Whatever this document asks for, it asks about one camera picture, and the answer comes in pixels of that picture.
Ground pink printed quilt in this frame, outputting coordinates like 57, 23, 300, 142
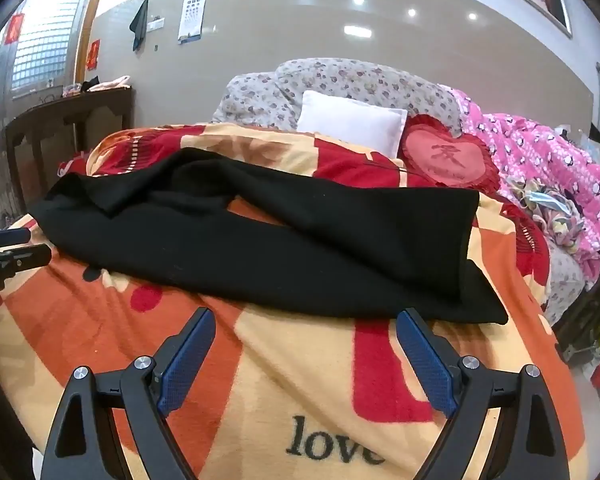
450, 87, 600, 273

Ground white pillow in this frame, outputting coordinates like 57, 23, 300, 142
296, 90, 409, 158

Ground barred window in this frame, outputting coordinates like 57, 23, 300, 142
0, 0, 101, 106

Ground orange red printed blanket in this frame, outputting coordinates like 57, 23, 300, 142
0, 122, 588, 480

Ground colourful crumpled cloth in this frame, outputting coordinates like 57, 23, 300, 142
512, 180, 588, 256

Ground red heart cushion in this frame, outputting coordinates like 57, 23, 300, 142
399, 112, 503, 192

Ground pink cloth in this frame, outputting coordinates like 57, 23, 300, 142
87, 75, 131, 92

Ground dark wooden desk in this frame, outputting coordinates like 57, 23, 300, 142
5, 87, 137, 201

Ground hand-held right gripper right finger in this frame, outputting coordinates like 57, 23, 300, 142
396, 307, 563, 480

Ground grey floral pillows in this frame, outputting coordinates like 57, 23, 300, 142
211, 57, 463, 136

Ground black pants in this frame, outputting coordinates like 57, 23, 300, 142
30, 147, 510, 326

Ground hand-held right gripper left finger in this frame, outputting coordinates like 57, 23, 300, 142
40, 307, 217, 480

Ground eye chart wall poster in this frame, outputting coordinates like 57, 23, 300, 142
177, 0, 211, 43

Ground dark hanging cloth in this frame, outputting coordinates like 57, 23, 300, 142
130, 0, 151, 52

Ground grey floral bed sheet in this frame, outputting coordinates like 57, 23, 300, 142
542, 247, 587, 326

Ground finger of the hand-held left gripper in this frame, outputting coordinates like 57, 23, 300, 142
0, 227, 32, 249
0, 243, 52, 291

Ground dark wooden bed frame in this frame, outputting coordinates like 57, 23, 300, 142
550, 255, 600, 361

